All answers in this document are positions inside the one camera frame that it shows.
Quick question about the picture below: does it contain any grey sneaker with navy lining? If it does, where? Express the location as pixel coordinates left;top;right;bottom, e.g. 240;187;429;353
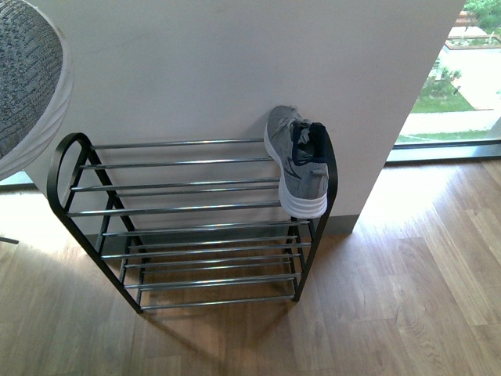
264;105;329;219

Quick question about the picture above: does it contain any grey knit sneaker white sole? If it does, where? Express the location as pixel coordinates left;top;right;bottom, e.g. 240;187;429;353
1;1;74;179

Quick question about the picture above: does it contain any black metal shoe rack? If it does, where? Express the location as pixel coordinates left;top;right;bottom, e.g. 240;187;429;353
46;133;330;313

